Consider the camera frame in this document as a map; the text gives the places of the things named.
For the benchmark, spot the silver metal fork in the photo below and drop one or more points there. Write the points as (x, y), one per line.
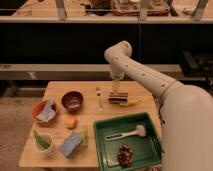
(98, 93)

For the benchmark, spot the green leaf toy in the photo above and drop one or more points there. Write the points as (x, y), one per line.
(42, 142)

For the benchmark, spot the green plastic tray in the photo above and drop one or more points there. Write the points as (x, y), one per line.
(146, 150)

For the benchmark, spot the purple bowl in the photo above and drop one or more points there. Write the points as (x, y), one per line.
(72, 101)

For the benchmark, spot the wooden table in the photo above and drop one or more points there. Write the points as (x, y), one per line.
(86, 159)

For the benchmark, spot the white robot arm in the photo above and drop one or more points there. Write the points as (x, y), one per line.
(186, 112)

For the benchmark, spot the striped brown block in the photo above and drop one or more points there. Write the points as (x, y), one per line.
(118, 97)

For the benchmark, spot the blue sponge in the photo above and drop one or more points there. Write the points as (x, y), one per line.
(70, 144)

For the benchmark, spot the orange bowl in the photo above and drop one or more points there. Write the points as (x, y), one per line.
(37, 109)

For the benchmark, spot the yellow banana toy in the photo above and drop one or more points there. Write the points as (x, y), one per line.
(129, 103)

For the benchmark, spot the green yellow sponge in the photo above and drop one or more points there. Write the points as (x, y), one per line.
(84, 137)

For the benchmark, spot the orange toy fruit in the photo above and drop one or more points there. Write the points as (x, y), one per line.
(70, 121)

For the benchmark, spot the crumpled white blue cloth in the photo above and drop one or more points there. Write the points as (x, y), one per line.
(47, 113)

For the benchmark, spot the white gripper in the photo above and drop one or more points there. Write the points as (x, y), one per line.
(116, 77)

